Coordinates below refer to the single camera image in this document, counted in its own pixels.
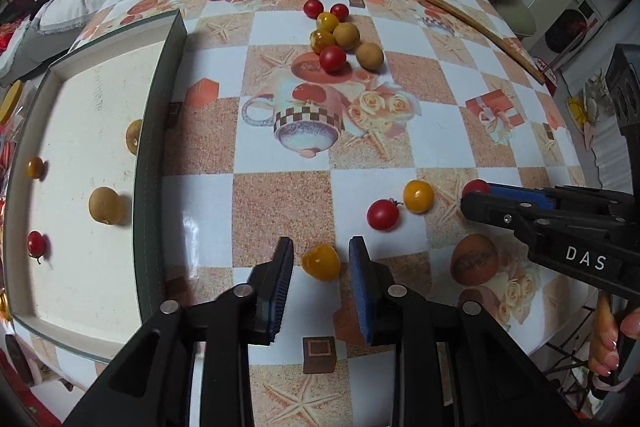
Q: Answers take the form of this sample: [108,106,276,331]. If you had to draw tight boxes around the yellow heart shaped tomato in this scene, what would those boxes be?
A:
[300,244,342,282]

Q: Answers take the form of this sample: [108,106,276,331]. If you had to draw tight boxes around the yellow cherry tomato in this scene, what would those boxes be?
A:
[402,180,435,215]
[316,12,340,34]

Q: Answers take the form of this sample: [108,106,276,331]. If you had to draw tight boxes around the dark yellow tomato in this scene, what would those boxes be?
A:
[26,156,44,180]
[309,29,335,54]

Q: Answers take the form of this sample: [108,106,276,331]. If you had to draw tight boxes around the person's right hand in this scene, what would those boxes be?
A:
[588,291,639,393]

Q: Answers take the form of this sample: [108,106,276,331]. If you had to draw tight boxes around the white cardboard box tray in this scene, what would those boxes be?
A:
[2,11,187,361]

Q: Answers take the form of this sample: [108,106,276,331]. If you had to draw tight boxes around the long wooden board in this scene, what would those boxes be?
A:
[424,0,546,86]

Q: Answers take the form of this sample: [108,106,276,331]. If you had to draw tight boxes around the stacked washing machines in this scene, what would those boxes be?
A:
[536,0,631,64]

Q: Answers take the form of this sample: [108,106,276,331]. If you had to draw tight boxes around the red cherry tomato in cluster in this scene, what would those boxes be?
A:
[319,46,347,74]

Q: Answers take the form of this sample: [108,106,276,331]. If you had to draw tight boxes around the dark yellow tomato in cluster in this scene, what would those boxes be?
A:
[309,29,335,54]

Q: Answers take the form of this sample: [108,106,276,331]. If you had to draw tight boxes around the yellow cherry tomato in cluster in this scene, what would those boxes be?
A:
[316,12,340,34]

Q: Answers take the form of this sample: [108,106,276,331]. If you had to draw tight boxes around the red cherry tomato pair right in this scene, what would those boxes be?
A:
[330,3,349,23]

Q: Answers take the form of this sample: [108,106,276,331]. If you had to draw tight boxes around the red cherry tomato pair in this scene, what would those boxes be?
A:
[303,0,324,20]
[330,3,349,23]

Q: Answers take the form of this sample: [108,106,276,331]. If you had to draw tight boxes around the red cherry tomato pair left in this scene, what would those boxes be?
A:
[303,0,324,20]

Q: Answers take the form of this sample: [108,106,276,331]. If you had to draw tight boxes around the plastic jar yellow lid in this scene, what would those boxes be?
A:
[0,80,24,126]

